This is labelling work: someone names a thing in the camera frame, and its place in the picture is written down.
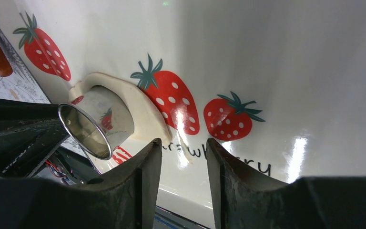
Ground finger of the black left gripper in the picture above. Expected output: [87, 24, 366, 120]
[0, 99, 69, 177]

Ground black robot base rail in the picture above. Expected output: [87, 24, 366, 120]
[44, 146, 212, 229]

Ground small dough piece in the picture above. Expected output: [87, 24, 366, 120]
[69, 73, 173, 145]

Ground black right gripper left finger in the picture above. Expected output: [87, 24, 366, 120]
[0, 138, 162, 229]

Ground square strawberry ceramic plate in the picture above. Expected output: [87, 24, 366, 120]
[0, 0, 366, 228]

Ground floral patterned tablecloth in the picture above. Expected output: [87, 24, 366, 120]
[0, 53, 86, 156]

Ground silver tape roll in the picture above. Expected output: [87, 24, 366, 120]
[58, 86, 134, 160]

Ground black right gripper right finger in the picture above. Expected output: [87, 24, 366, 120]
[206, 138, 366, 229]

